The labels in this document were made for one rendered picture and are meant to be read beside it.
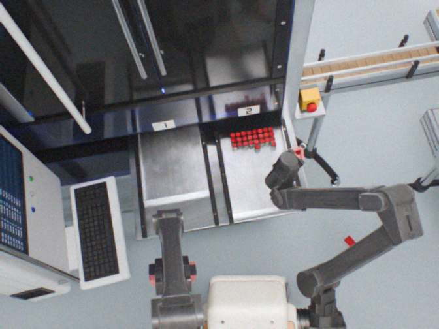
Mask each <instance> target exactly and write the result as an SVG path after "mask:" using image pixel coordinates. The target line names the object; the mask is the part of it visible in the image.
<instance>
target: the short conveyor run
mask: <svg viewBox="0 0 439 329"><path fill-rule="evenodd" d="M403 38H404V39H402V40H401V42H400V44H399V46H398V48H393V49H389V50H382V51H378V52H370V53H367V54H359V55H352V56H348V57H341V58H336V59H330V60H325V61H324V57H325V49H321V51H320V54H319V57H318V61H317V62H313V63H307V64H304V67H303V70H302V78H301V84H300V86H305V85H310V84H317V88H318V90H319V93H320V95H321V97H322V96H326V95H334V94H337V93H345V92H349V91H356V90H360V89H368V88H372V87H379V86H386V85H391V84H397V83H402V82H409V81H413V80H420V79H425V78H432V77H436V76H439V41H435V42H428V43H423V44H416V45H412V46H407V45H406V43H407V41H408V38H409V35H404V37H403Z"/></svg>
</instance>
